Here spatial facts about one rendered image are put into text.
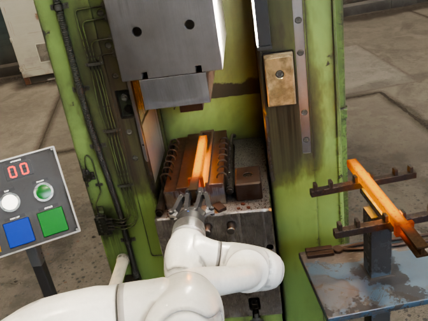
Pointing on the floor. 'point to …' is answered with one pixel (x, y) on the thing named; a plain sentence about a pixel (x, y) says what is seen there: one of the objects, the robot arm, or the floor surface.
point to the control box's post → (41, 271)
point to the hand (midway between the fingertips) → (195, 189)
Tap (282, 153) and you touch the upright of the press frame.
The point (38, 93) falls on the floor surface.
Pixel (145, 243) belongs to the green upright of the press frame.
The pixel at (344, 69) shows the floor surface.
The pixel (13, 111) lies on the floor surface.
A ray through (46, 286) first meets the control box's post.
